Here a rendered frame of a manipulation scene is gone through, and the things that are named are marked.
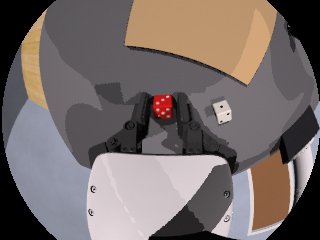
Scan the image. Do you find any red die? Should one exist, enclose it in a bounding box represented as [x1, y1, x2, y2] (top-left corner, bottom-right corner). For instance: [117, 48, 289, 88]
[153, 95, 173, 119]

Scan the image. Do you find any black die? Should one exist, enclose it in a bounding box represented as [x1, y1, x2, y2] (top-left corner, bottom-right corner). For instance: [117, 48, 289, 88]
[287, 22, 299, 40]

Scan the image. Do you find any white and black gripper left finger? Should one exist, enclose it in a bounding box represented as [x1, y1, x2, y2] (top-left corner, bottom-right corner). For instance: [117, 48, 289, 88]
[88, 92, 151, 169]

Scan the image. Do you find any tan mat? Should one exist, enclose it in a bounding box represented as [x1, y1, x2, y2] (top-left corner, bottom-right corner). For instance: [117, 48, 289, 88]
[125, 0, 277, 85]

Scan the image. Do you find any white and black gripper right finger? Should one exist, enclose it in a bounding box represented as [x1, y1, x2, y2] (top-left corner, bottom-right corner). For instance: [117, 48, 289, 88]
[176, 92, 237, 175]

